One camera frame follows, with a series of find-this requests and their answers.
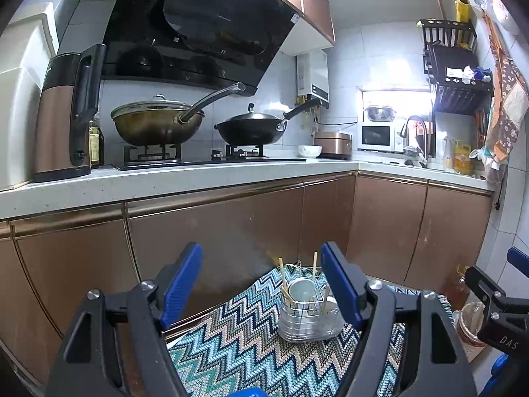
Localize clear plastic utensil holder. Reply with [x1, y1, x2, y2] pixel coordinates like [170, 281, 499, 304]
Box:
[278, 264, 345, 343]

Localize gas stove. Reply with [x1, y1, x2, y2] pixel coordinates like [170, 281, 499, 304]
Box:
[111, 141, 304, 171]

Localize black dish rack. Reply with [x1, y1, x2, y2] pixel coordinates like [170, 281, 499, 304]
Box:
[418, 19, 493, 115]

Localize kitchen faucet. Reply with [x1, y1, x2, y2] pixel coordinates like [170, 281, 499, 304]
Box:
[399, 116, 429, 168]

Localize black wok with lid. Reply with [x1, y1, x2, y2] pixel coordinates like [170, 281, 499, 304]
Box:
[214, 98, 323, 147]

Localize white microwave oven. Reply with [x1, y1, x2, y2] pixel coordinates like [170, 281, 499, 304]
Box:
[358, 121, 403, 153]

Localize plastic jar on floor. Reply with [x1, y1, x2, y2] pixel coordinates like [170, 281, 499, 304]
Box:
[453, 301, 486, 362]

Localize right blue white gloved hand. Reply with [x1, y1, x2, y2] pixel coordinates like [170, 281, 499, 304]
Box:
[479, 354, 509, 397]

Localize patterned hanging cloth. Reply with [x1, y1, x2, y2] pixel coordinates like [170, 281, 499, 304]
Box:
[482, 11, 528, 171]

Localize copper rice cooker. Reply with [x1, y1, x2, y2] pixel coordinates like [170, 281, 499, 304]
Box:
[314, 131, 353, 159]

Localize copper electric kettle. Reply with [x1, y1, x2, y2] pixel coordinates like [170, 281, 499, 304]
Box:
[33, 43, 106, 183]

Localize yellow roll on rack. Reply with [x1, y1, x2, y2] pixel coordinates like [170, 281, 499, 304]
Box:
[455, 0, 471, 22]

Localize cooking oil bottle on counter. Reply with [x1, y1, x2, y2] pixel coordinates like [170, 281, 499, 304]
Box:
[89, 113, 104, 168]

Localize bamboo chopstick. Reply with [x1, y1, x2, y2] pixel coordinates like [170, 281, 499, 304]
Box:
[312, 251, 318, 281]
[278, 257, 290, 299]
[320, 285, 330, 314]

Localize white bowl on counter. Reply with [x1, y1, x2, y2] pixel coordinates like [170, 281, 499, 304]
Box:
[298, 145, 323, 159]

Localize zigzag patterned table mat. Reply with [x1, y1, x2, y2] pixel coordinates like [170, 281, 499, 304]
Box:
[167, 264, 454, 397]

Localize yellow detergent bottle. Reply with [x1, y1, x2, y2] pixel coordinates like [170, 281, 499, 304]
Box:
[453, 140, 472, 176]

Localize bronze wok with lid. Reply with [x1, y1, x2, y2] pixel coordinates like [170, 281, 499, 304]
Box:
[110, 82, 247, 147]

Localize white water heater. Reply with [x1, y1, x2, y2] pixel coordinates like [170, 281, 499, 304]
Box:
[296, 49, 329, 109]

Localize black range hood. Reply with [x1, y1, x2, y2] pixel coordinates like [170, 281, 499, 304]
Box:
[102, 0, 296, 96]

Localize oil bottle on floor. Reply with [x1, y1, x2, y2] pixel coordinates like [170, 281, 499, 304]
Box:
[441, 264, 470, 310]

